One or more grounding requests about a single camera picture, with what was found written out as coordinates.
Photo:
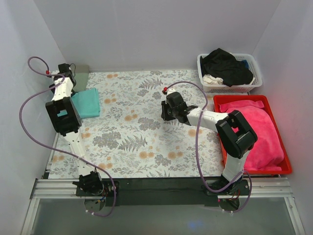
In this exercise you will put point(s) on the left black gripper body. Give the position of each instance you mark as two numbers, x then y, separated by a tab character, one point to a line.
66	69

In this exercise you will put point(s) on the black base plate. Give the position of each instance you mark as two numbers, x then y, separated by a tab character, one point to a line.
108	194

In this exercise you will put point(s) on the black garment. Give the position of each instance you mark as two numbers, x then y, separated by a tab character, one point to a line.
222	64

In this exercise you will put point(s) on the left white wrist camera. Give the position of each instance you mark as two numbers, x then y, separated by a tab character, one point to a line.
51	73

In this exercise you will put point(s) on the white plastic basket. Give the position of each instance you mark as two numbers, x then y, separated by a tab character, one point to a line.
253	67

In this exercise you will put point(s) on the aluminium rail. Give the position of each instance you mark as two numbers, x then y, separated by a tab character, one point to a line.
64	189

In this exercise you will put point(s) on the folded green cloth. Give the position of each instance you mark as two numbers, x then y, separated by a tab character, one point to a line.
81	77

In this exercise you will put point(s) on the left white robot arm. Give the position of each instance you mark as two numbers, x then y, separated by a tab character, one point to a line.
65	118

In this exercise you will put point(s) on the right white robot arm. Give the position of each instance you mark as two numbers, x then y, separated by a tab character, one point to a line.
236	134

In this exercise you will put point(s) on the teal t shirt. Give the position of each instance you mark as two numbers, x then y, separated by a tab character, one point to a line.
87	103

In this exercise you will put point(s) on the floral table mat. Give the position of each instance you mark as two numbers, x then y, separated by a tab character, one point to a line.
130	140

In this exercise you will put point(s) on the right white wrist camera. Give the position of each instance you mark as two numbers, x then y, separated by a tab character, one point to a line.
168	91

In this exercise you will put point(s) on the blue garment in basket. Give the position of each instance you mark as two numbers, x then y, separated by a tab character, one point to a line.
245	64

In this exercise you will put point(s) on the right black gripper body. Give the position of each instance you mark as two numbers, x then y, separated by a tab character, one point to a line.
165	110

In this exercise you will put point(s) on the pink towel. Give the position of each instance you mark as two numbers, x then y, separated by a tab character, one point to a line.
267	153

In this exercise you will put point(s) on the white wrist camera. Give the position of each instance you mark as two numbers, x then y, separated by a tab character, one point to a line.
168	91
51	73

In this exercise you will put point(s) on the white garment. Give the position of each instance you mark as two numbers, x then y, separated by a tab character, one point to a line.
210	80

